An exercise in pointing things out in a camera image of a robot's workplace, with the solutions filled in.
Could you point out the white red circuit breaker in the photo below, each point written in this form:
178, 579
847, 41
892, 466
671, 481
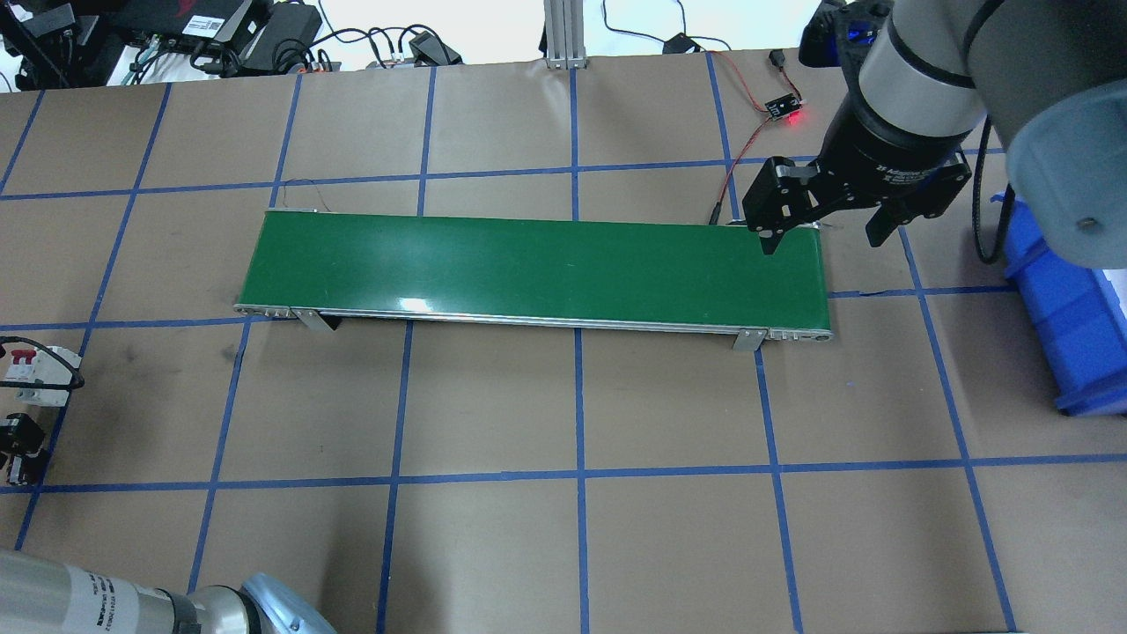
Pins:
42, 378

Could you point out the black laptop red logo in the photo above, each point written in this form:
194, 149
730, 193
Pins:
216, 24

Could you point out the green conveyor belt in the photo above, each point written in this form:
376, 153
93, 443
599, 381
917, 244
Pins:
694, 279

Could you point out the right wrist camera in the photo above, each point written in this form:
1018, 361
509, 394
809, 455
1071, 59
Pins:
840, 30

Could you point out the black power brick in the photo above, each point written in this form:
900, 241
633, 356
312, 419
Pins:
285, 40

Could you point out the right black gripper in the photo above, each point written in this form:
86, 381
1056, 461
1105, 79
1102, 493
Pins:
873, 150

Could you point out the dark brown cylindrical capacitor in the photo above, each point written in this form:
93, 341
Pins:
27, 470

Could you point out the small sensor board red LED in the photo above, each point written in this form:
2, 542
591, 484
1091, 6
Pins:
786, 109

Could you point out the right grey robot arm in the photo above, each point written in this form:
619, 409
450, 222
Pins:
1046, 77

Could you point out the black power adapter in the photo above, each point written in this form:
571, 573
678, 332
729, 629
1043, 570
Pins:
680, 43

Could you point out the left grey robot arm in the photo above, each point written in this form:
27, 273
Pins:
42, 596

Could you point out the blue plastic bin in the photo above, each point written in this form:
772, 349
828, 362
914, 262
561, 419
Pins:
1077, 315

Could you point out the aluminium frame post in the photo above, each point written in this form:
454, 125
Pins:
564, 35

